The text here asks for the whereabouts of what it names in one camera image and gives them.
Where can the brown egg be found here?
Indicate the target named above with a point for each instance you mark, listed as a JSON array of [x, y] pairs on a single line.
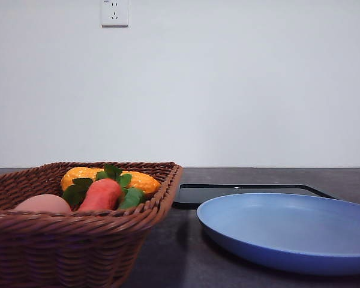
[[45, 203]]

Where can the blue plastic plate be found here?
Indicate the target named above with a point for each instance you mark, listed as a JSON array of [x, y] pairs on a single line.
[[294, 231]]

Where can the brown woven wicker basket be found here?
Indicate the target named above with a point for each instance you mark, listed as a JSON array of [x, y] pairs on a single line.
[[79, 249]]

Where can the black rectangular tray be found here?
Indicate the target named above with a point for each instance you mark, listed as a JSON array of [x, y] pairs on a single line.
[[195, 196]]

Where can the yellow toy corn cob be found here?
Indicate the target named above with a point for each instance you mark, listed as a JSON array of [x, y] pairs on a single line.
[[142, 183]]

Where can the orange toy carrot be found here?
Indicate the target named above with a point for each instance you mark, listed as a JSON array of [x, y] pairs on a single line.
[[109, 191]]

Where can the white wall power socket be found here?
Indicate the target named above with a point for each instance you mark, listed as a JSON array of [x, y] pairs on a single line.
[[114, 14]]

